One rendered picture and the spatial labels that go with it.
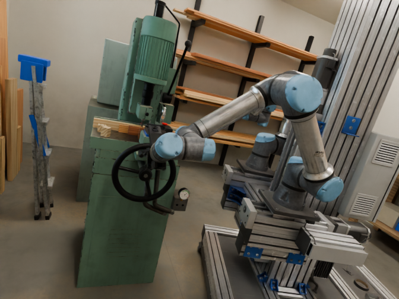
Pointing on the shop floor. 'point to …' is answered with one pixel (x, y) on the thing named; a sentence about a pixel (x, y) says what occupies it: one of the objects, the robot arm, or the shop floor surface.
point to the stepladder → (38, 130)
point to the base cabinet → (121, 234)
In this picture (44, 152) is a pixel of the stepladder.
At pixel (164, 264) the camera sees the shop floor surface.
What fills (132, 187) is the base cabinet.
